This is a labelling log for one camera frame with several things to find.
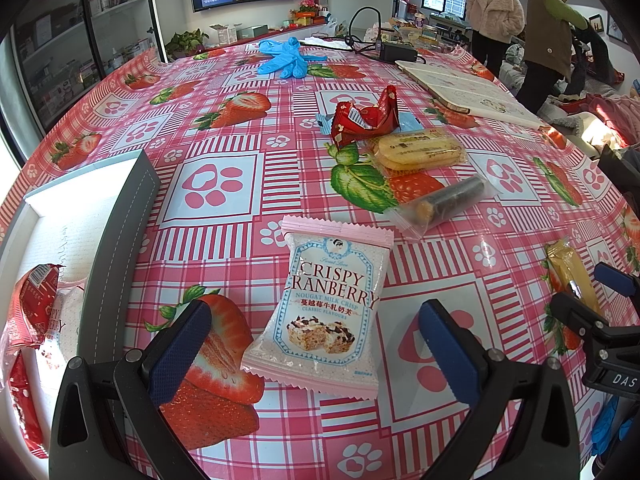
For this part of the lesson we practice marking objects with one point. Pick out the person's right hand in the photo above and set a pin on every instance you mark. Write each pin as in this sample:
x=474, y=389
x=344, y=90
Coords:
x=607, y=425

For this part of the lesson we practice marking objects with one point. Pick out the green potted plant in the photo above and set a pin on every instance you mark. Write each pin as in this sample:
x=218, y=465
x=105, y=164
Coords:
x=185, y=42

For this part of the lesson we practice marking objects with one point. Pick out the pink nougat snack packet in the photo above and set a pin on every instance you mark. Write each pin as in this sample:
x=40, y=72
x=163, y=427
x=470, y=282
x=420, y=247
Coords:
x=325, y=310
x=67, y=320

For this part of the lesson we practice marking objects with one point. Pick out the glass door cabinet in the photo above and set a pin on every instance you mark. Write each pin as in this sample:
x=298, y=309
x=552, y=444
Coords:
x=65, y=45

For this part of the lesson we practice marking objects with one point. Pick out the red flower arrangement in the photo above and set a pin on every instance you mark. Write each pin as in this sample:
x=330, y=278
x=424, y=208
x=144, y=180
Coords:
x=307, y=7

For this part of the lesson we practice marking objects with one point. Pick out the white box with grey rim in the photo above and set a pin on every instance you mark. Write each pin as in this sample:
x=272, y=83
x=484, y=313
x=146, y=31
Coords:
x=125, y=240

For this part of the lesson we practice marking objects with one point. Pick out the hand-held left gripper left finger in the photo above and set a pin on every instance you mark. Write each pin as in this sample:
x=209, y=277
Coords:
x=182, y=350

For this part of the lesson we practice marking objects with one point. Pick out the white printed booklet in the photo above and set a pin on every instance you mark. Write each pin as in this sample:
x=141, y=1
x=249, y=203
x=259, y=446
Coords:
x=470, y=87

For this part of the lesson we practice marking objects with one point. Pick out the red snack packet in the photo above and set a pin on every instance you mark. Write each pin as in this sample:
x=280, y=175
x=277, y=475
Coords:
x=22, y=410
x=350, y=122
x=35, y=305
x=385, y=107

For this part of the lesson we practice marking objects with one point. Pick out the yellow wafer snack packet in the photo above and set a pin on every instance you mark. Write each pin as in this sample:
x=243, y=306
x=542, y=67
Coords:
x=570, y=272

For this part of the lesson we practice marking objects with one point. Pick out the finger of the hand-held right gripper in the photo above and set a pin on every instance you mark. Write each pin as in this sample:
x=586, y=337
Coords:
x=575, y=316
x=612, y=276

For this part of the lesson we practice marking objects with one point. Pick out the pink blanket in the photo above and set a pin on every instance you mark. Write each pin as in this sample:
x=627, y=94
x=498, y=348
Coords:
x=607, y=115

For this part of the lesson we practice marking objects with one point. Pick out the pile of assorted goods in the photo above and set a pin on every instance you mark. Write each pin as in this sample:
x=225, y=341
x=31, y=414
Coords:
x=425, y=30

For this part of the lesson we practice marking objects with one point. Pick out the yellow biscuit packet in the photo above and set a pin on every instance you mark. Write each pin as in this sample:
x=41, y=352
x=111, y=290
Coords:
x=415, y=150

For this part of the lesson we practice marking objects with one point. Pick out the dark roll in clear packet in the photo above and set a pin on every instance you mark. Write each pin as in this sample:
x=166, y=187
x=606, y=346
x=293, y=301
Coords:
x=445, y=202

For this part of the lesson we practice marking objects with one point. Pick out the blue disposable glove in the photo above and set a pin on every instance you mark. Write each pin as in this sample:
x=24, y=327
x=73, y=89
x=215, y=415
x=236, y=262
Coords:
x=295, y=65
x=277, y=47

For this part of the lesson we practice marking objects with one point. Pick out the strawberry printed tablecloth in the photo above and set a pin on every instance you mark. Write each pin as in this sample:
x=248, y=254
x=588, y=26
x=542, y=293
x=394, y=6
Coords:
x=220, y=180

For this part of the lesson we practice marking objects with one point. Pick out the framed picture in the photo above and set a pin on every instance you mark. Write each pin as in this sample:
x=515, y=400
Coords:
x=616, y=26

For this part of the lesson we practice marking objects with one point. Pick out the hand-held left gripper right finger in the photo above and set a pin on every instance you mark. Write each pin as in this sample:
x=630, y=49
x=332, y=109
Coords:
x=447, y=355

